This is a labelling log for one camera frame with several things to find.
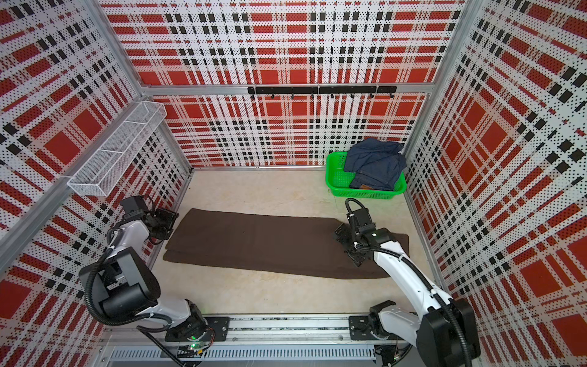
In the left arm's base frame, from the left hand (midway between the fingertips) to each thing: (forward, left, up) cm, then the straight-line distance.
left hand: (181, 217), depth 89 cm
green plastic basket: (+29, -67, -11) cm, 73 cm away
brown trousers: (-6, -46, -11) cm, 48 cm away
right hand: (-11, -63, -1) cm, 64 cm away
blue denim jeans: (+34, -86, -4) cm, 92 cm away
